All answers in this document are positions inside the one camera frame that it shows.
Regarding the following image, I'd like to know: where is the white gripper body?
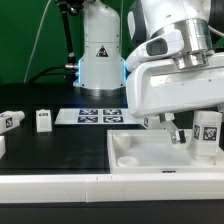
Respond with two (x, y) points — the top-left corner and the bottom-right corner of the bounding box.
(126, 53), (224, 118)

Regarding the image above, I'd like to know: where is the white sheet with tags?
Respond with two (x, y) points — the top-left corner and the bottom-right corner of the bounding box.
(55, 108), (142, 125)

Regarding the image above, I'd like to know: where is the grey cable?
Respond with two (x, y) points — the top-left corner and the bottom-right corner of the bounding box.
(23, 0), (54, 84)

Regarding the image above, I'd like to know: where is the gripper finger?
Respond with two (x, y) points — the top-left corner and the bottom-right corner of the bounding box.
(159, 113), (180, 144)

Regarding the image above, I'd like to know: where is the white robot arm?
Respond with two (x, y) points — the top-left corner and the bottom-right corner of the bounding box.
(74, 0), (224, 118)

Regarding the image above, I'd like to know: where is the white front fence bar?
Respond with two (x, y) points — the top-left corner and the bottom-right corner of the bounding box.
(0, 173), (224, 203)

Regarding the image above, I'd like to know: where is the black cable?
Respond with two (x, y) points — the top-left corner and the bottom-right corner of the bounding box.
(27, 65), (75, 84)

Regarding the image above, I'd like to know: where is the white square tabletop part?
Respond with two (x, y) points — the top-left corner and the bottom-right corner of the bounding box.
(107, 129), (224, 174)

